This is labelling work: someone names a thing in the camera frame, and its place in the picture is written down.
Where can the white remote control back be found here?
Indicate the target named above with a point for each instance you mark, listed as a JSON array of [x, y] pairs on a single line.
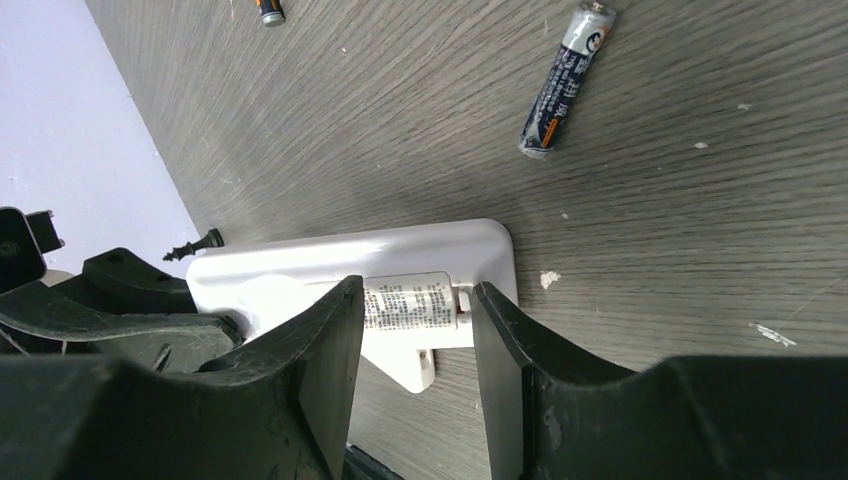
[[265, 285]]

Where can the AAA battery orange tip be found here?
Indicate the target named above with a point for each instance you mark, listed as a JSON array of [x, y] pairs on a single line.
[[271, 12]]

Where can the white battery cover with label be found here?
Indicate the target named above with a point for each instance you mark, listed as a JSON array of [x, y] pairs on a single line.
[[409, 302]]

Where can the black chess piece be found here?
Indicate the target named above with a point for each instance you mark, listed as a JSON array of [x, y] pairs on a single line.
[[212, 239]]

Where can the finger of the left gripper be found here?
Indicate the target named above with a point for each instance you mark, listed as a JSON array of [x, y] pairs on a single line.
[[119, 305]]

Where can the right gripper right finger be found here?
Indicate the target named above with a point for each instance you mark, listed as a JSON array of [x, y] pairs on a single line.
[[553, 410]]

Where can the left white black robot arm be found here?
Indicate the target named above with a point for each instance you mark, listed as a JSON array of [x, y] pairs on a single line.
[[25, 241]]

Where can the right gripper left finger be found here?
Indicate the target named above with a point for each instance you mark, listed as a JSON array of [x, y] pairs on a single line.
[[276, 407]]

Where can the AAA battery grey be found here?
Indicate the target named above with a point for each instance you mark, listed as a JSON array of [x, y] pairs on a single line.
[[590, 25]]

